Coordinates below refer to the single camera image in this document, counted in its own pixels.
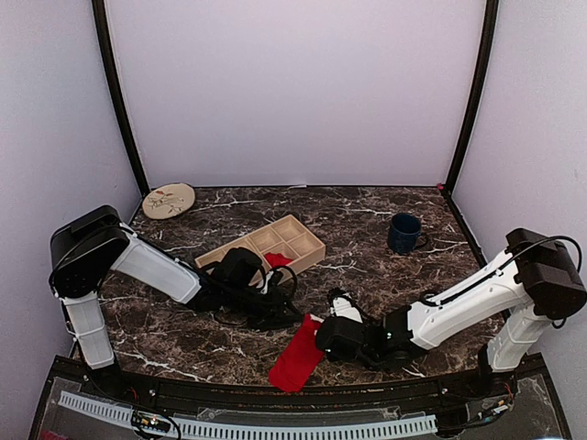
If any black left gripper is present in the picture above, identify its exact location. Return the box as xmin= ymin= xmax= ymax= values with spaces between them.
xmin=224 ymin=282 xmax=302 ymax=330

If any red snowflake santa sock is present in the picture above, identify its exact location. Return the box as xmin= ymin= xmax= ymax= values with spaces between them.
xmin=264 ymin=252 xmax=294 ymax=269

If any plain red sock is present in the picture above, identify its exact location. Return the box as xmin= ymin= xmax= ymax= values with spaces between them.
xmin=269 ymin=314 xmax=324 ymax=392

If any wooden compartment tray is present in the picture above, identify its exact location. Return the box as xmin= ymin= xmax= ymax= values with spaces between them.
xmin=194 ymin=214 xmax=326 ymax=275

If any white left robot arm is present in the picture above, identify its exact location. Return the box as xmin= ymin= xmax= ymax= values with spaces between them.
xmin=49 ymin=205 xmax=303 ymax=400

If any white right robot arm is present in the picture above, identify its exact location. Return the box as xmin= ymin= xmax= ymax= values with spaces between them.
xmin=316 ymin=228 xmax=586 ymax=398

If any dark blue mug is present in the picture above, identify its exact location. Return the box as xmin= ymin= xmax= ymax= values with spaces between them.
xmin=387 ymin=213 xmax=429 ymax=255

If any bird painted ceramic plate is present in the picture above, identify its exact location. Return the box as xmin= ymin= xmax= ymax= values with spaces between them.
xmin=141 ymin=183 xmax=195 ymax=220

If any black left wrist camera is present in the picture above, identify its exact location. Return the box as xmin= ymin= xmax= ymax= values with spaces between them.
xmin=212 ymin=247 xmax=265 ymax=288

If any black left camera cable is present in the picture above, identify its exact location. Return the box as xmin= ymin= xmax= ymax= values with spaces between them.
xmin=215 ymin=264 xmax=299 ymax=326

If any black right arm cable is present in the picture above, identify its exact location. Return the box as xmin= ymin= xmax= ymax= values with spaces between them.
xmin=419 ymin=234 xmax=582 ymax=331

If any white slotted cable duct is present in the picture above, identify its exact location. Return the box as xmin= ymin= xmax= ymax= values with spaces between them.
xmin=57 ymin=391 xmax=438 ymax=439

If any black front table rail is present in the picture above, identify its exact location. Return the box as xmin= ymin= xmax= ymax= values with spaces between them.
xmin=45 ymin=347 xmax=551 ymax=416

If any black left frame post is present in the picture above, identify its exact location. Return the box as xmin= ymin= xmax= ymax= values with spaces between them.
xmin=91 ymin=0 xmax=150 ymax=196

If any black frame post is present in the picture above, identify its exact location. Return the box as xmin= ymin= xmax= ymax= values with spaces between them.
xmin=91 ymin=0 xmax=150 ymax=196
xmin=443 ymin=0 xmax=500 ymax=199

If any black right frame post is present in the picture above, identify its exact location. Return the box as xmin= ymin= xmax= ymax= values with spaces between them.
xmin=443 ymin=0 xmax=500 ymax=199

